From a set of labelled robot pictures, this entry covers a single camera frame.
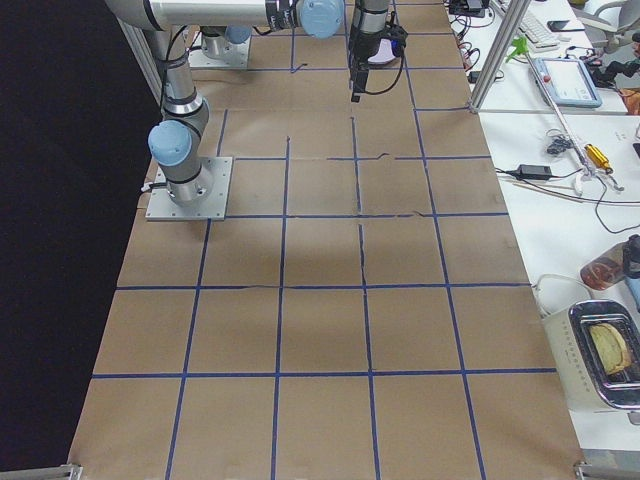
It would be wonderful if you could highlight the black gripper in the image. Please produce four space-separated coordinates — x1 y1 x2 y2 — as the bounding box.
348 0 408 103

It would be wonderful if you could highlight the lavender round plate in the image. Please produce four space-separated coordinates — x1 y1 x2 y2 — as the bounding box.
368 39 397 68

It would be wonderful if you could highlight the black power adapter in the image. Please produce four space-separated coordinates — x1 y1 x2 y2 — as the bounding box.
516 164 553 181

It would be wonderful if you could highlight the teach pendant tablet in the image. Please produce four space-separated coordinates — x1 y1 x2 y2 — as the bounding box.
533 57 602 108

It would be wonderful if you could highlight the brown paper table cover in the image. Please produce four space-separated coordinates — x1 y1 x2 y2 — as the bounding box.
69 1 580 479

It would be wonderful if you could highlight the white toaster with bread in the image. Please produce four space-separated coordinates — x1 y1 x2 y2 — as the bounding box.
542 299 639 426

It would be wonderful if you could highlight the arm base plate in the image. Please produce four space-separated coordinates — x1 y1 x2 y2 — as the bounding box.
146 157 233 221
189 36 251 70

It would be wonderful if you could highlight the aluminium frame post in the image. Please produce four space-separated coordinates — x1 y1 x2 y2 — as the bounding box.
469 0 530 113

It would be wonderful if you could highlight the green handled reacher tool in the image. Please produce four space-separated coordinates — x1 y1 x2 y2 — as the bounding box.
505 36 625 192

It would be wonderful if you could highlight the yellow handled tool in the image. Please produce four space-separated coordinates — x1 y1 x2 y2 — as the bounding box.
584 144 613 174

